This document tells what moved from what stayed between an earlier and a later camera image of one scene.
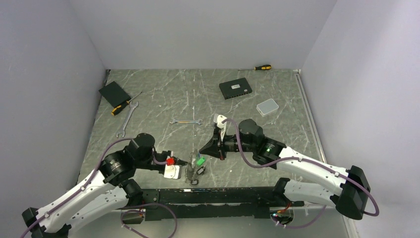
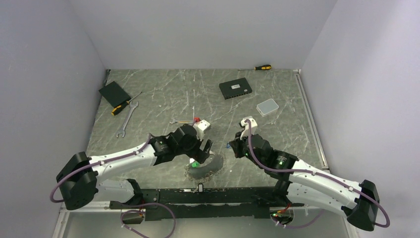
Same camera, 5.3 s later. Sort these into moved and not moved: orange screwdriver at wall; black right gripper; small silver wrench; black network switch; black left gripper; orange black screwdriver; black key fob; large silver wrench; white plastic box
Moved: black key fob; black left gripper; black right gripper
Not moved: small silver wrench; orange screwdriver at wall; black network switch; white plastic box; orange black screwdriver; large silver wrench
